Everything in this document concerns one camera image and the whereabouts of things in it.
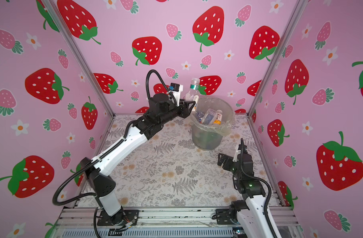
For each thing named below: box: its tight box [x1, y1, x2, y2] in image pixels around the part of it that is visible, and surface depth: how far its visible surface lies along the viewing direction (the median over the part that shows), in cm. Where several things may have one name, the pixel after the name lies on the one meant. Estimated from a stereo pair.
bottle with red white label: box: [202, 108, 217, 125], surface depth 85 cm
